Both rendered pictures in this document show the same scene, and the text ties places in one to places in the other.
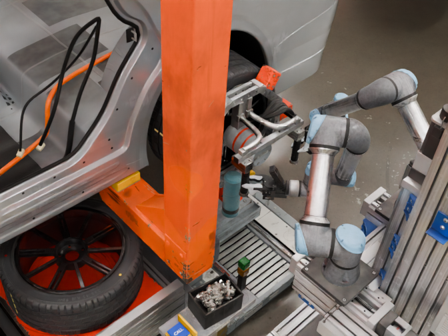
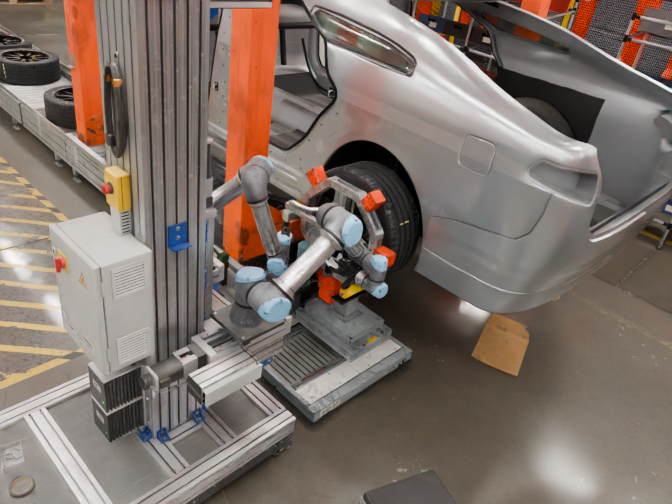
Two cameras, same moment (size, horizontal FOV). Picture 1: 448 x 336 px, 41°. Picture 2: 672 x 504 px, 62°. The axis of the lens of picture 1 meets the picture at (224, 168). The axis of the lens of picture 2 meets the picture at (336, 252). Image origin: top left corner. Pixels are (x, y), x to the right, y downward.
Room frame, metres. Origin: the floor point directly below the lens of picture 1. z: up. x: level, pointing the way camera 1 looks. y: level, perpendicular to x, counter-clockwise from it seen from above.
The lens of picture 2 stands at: (2.03, -2.69, 2.30)
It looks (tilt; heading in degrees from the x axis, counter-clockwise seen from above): 31 degrees down; 86
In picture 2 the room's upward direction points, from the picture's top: 9 degrees clockwise
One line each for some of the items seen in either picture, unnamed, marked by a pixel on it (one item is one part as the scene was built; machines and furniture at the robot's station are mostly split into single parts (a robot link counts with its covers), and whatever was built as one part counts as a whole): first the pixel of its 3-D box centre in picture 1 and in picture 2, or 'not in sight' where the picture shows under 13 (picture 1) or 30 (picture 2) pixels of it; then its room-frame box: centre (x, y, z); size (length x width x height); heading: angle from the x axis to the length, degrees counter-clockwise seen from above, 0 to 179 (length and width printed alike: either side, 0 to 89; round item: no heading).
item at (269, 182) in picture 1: (275, 188); not in sight; (1.92, -0.24, 0.80); 0.12 x 0.08 x 0.09; 91
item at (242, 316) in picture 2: not in sight; (248, 307); (1.83, -0.84, 0.87); 0.15 x 0.15 x 0.10
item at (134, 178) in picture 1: (121, 175); not in sight; (2.02, 0.49, 0.71); 0.14 x 0.14 x 0.05; 46
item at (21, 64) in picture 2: not in sight; (27, 66); (-1.26, 3.62, 0.39); 0.66 x 0.66 x 0.24
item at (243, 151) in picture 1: (243, 128); (314, 198); (2.05, -0.07, 1.03); 0.19 x 0.18 x 0.11; 46
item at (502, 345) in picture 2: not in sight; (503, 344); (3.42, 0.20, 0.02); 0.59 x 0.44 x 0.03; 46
